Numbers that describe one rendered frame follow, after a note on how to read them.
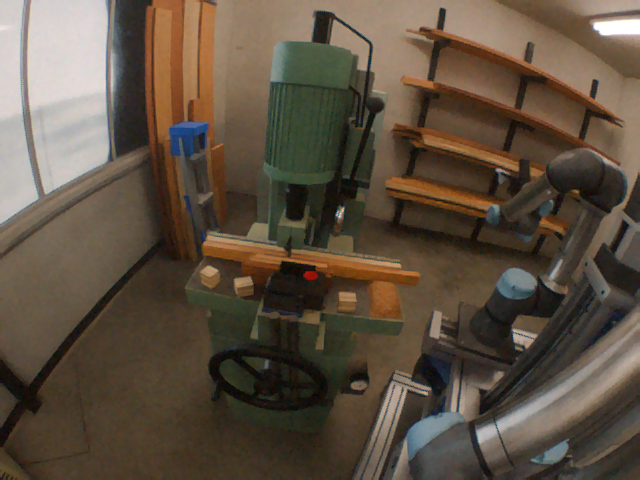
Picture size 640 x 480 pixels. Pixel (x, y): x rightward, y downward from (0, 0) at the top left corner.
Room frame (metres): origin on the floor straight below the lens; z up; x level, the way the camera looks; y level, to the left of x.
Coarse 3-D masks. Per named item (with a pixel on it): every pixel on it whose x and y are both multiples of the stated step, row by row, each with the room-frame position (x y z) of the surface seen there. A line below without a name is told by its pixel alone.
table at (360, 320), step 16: (208, 256) 0.66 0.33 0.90; (224, 272) 0.60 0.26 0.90; (240, 272) 0.61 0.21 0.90; (192, 288) 0.51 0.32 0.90; (208, 288) 0.52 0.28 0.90; (224, 288) 0.54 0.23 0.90; (256, 288) 0.56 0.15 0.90; (336, 288) 0.61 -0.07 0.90; (352, 288) 0.62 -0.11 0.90; (208, 304) 0.51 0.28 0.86; (224, 304) 0.51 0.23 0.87; (240, 304) 0.51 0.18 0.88; (256, 304) 0.51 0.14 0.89; (368, 304) 0.56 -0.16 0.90; (400, 304) 0.58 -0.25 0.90; (256, 320) 0.47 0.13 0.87; (320, 320) 0.51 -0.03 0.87; (336, 320) 0.51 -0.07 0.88; (352, 320) 0.51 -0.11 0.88; (368, 320) 0.51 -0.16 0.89; (384, 320) 0.51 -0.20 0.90; (400, 320) 0.52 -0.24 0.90; (256, 336) 0.42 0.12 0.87; (320, 336) 0.46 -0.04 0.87; (304, 352) 0.41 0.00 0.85; (320, 352) 0.42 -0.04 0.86
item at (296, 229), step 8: (304, 216) 0.69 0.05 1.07; (280, 224) 0.63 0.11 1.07; (288, 224) 0.63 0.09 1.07; (296, 224) 0.64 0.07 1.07; (304, 224) 0.64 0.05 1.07; (280, 232) 0.62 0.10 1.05; (288, 232) 0.62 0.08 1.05; (296, 232) 0.62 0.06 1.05; (304, 232) 0.63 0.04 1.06; (280, 240) 0.62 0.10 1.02; (296, 240) 0.62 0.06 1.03; (304, 240) 0.64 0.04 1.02; (296, 248) 0.62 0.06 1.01
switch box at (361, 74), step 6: (360, 72) 0.95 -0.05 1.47; (372, 72) 0.95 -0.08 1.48; (360, 78) 0.95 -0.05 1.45; (372, 78) 0.95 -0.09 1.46; (360, 84) 0.95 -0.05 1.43; (372, 84) 0.95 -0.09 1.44; (360, 90) 0.95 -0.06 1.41; (354, 96) 0.95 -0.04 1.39; (354, 102) 0.95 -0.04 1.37; (354, 108) 0.95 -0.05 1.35; (360, 108) 0.95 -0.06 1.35; (366, 108) 0.95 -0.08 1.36; (354, 114) 0.95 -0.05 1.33; (360, 114) 0.95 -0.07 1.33; (366, 114) 0.95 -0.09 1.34
